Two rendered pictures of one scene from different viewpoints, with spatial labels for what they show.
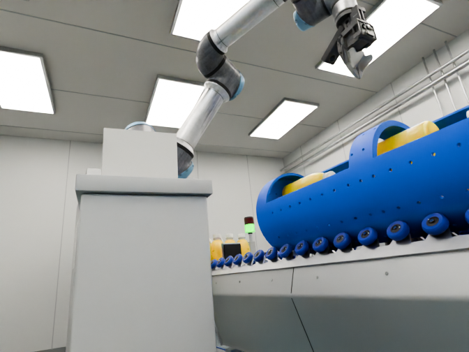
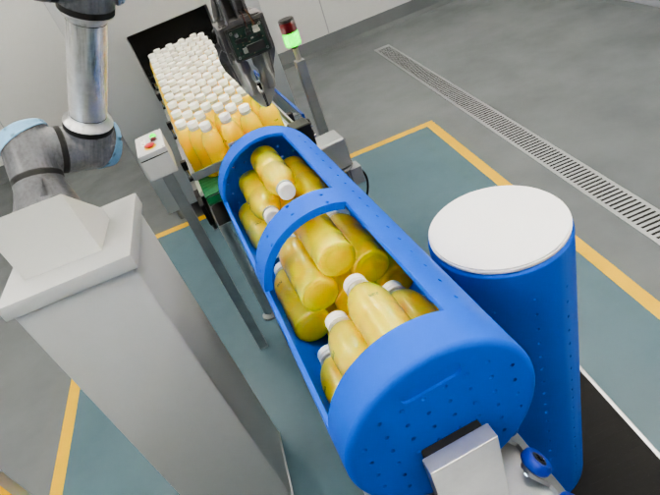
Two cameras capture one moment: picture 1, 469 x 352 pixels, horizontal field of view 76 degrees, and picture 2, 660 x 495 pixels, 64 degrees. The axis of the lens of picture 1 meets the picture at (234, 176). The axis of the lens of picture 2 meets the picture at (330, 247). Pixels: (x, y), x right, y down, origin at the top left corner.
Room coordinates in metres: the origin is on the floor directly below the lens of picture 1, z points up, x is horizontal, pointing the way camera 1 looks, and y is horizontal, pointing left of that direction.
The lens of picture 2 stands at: (-0.06, -0.73, 1.72)
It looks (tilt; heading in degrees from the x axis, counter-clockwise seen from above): 36 degrees down; 22
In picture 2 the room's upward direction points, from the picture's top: 21 degrees counter-clockwise
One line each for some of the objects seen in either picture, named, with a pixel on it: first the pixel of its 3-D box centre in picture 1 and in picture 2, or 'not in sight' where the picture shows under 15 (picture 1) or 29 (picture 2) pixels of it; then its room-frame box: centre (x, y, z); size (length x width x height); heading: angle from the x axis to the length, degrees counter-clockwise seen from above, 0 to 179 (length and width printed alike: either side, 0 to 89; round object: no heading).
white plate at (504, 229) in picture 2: not in sight; (497, 226); (0.83, -0.72, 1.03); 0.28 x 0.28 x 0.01
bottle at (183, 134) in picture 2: not in sight; (192, 148); (1.59, 0.31, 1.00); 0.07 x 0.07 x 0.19
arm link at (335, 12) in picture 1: (346, 13); not in sight; (0.74, -0.40, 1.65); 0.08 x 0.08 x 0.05
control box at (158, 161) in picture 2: not in sight; (155, 154); (1.49, 0.40, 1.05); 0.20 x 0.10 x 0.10; 31
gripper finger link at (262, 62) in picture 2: (363, 63); (268, 79); (0.74, -0.41, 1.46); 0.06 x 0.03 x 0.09; 29
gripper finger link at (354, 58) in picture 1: (356, 60); (250, 85); (0.73, -0.38, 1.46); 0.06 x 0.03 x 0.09; 29
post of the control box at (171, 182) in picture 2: not in sight; (219, 267); (1.49, 0.40, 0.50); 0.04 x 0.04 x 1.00; 31
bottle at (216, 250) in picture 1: (218, 257); (236, 142); (1.56, 0.12, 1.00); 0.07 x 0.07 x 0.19
